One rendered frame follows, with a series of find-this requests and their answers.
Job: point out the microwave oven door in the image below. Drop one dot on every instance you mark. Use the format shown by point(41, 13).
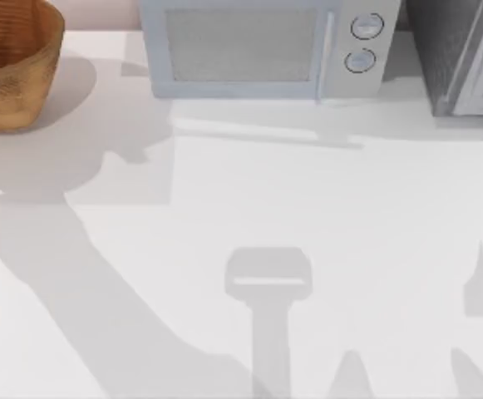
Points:
point(241, 45)

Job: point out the round microwave knob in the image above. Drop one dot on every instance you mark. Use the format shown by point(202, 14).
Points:
point(360, 60)
point(367, 25)

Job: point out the pale microwave oven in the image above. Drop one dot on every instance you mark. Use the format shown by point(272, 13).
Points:
point(384, 50)

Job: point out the brown wicker basket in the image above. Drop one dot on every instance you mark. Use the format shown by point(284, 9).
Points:
point(21, 89)

